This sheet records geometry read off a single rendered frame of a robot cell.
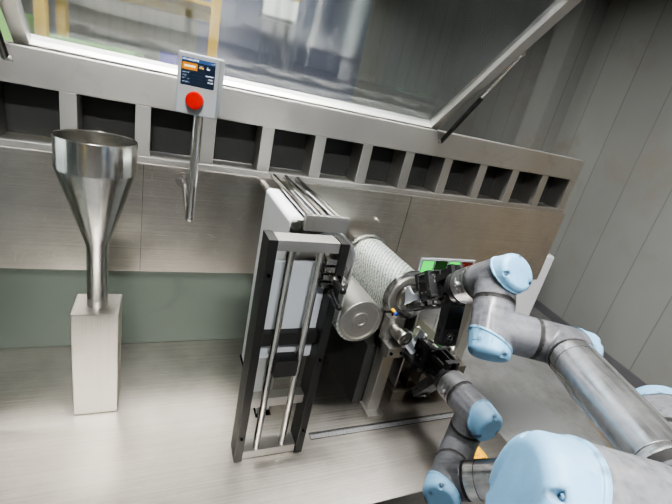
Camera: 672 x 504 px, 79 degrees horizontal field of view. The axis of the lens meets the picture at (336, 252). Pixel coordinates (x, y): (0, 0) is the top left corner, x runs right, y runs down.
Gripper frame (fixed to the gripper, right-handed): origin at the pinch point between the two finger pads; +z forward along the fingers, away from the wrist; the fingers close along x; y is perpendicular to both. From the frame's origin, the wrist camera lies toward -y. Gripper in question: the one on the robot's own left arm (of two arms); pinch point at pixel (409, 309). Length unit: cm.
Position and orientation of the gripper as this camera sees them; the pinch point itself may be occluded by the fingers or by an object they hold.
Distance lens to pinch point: 105.9
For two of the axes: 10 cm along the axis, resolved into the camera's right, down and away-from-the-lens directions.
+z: -4.1, 2.7, 8.7
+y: -0.7, -9.6, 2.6
